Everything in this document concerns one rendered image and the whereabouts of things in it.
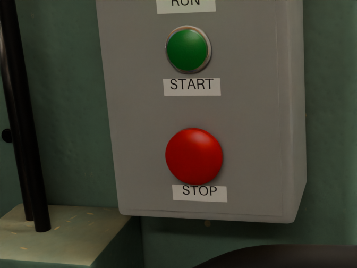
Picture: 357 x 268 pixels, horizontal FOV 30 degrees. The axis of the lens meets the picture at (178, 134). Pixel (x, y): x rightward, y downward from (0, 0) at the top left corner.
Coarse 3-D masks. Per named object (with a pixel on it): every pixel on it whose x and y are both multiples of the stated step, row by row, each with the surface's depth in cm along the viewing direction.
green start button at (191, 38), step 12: (168, 36) 33; (180, 36) 33; (192, 36) 32; (204, 36) 33; (168, 48) 33; (180, 48) 33; (192, 48) 33; (204, 48) 33; (168, 60) 34; (180, 60) 33; (192, 60) 33; (204, 60) 33; (192, 72) 33
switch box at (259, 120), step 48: (96, 0) 34; (144, 0) 33; (240, 0) 32; (288, 0) 32; (144, 48) 34; (240, 48) 33; (288, 48) 32; (144, 96) 35; (192, 96) 34; (240, 96) 33; (288, 96) 33; (144, 144) 36; (240, 144) 34; (288, 144) 34; (144, 192) 36; (240, 192) 35; (288, 192) 34
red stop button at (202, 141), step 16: (192, 128) 34; (176, 144) 34; (192, 144) 34; (208, 144) 34; (176, 160) 34; (192, 160) 34; (208, 160) 34; (176, 176) 35; (192, 176) 34; (208, 176) 34
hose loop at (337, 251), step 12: (228, 252) 39; (240, 252) 39; (252, 252) 38; (264, 252) 38; (276, 252) 38; (288, 252) 37; (300, 252) 37; (312, 252) 37; (324, 252) 37; (336, 252) 37; (348, 252) 37; (204, 264) 39; (216, 264) 39; (228, 264) 38; (240, 264) 38; (252, 264) 38; (264, 264) 37; (276, 264) 37; (288, 264) 37; (300, 264) 37; (312, 264) 37; (324, 264) 37; (336, 264) 36; (348, 264) 36
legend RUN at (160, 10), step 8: (160, 0) 33; (168, 0) 33; (176, 0) 33; (184, 0) 33; (192, 0) 32; (200, 0) 32; (208, 0) 32; (160, 8) 33; (168, 8) 33; (176, 8) 33; (184, 8) 33; (192, 8) 33; (200, 8) 32; (208, 8) 32
